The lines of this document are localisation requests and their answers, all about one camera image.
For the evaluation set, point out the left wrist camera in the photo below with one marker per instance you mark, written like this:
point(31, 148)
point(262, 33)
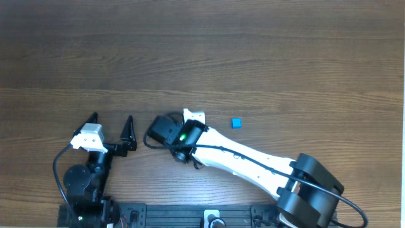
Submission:
point(88, 138)

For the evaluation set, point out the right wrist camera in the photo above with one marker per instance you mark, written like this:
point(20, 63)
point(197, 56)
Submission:
point(193, 114)

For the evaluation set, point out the blue cube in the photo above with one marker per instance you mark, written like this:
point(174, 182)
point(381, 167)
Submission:
point(236, 123)

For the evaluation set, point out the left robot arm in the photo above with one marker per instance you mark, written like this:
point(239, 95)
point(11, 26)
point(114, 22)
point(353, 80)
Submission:
point(85, 183)

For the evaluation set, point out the mounting rail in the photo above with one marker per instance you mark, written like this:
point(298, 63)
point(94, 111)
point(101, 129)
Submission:
point(183, 217)

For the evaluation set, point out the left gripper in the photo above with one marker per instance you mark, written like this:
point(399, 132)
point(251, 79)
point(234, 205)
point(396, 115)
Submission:
point(116, 149)

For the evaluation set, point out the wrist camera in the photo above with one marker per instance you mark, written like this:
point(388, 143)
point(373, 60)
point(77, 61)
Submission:
point(193, 114)
point(88, 138)

